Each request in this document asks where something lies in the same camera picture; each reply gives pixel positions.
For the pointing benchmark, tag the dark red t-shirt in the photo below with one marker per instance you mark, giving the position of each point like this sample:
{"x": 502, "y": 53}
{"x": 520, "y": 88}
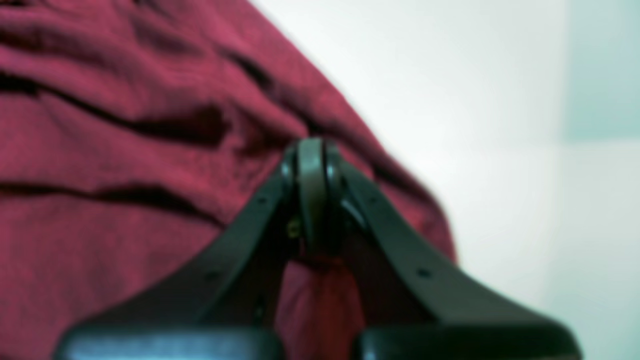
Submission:
{"x": 132, "y": 134}

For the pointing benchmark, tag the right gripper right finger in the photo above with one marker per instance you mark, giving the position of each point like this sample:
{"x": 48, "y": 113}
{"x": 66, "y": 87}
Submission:
{"x": 417, "y": 304}

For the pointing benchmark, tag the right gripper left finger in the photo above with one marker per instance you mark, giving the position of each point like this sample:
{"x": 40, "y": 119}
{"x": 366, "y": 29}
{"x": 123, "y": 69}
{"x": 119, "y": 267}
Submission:
{"x": 221, "y": 304}

